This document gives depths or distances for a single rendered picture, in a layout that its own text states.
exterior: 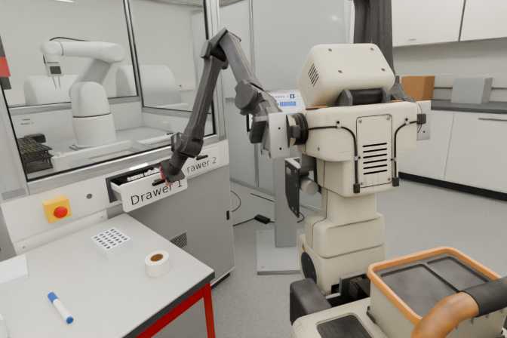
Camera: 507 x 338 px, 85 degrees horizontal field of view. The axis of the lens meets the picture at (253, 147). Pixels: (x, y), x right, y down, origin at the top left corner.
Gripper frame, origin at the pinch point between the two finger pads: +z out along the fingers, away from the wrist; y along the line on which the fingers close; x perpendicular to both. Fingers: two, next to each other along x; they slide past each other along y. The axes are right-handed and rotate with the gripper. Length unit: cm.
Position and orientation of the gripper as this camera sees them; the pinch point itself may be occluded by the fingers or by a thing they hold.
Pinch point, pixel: (166, 181)
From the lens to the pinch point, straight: 123.4
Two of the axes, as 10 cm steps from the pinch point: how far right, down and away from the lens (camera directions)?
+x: -6.6, 2.2, -7.2
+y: -5.7, -7.7, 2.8
